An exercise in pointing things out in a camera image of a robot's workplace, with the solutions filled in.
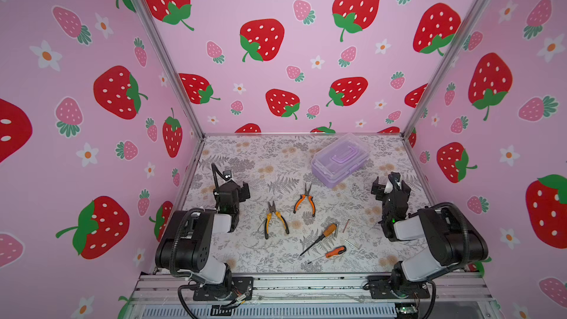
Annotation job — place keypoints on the silver hex key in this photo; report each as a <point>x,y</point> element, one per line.
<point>358,247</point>

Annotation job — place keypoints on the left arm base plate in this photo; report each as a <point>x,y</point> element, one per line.
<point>238,288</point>

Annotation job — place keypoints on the small orange handled screwdriver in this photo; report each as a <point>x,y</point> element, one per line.
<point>335,252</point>

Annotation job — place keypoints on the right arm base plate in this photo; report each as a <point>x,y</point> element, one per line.
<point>385,287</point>

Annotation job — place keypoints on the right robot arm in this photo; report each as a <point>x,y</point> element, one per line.
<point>452,241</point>

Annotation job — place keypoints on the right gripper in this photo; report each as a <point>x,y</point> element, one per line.
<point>390,193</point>

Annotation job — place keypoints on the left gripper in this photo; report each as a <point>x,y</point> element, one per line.
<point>235,190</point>

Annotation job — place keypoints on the aluminium front rail frame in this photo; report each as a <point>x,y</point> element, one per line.
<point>323,295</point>

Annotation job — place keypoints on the orange handled needle-nose pliers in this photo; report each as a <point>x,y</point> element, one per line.
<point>306,196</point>

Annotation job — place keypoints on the purple plastic tool box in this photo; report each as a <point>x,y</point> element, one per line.
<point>337,161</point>

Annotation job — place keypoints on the large orange handled screwdriver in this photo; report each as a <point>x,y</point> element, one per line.
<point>326,233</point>

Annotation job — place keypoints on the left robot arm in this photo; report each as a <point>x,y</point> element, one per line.
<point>185,247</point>

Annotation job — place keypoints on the red hex key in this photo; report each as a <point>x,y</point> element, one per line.
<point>346,225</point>

